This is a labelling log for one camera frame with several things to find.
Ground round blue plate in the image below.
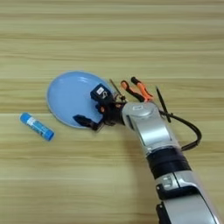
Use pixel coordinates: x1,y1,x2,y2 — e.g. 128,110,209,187
46,70,116,130

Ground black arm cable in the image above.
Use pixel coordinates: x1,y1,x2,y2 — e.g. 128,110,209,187
158,108,203,152

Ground black box with white label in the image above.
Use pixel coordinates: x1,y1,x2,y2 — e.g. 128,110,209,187
89,83,115,106

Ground orange black pliers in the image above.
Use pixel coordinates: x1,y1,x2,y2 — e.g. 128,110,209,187
120,76,155,103

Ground blue glue stick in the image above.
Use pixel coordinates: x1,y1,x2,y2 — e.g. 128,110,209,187
19,112,55,142

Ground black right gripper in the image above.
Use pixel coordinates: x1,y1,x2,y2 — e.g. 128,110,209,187
73,98,127,131

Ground yellow black handled screwdriver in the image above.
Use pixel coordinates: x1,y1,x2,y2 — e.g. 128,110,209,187
108,78,127,102

